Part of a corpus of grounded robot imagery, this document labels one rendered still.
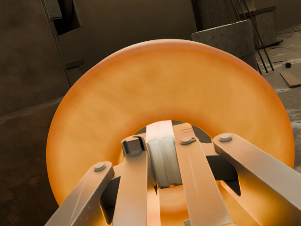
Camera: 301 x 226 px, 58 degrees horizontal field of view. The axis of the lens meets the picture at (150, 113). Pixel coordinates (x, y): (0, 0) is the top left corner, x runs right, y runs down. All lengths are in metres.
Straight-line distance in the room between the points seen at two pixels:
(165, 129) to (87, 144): 0.05
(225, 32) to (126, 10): 5.16
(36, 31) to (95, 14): 6.64
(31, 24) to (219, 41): 2.23
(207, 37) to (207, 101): 2.51
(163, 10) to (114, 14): 1.56
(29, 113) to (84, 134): 0.30
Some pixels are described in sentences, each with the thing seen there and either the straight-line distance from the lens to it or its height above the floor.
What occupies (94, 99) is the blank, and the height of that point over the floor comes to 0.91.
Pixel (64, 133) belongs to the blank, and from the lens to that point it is 0.17.
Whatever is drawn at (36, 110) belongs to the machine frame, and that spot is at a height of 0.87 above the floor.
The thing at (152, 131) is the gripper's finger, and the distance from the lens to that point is 0.15.
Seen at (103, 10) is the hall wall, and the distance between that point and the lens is 7.26.
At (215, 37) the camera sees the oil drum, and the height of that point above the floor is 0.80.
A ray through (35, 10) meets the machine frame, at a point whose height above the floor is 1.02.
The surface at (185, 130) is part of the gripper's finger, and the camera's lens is 0.16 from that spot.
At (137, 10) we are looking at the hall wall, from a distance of 7.72.
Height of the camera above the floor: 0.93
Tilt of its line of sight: 15 degrees down
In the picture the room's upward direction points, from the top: 14 degrees counter-clockwise
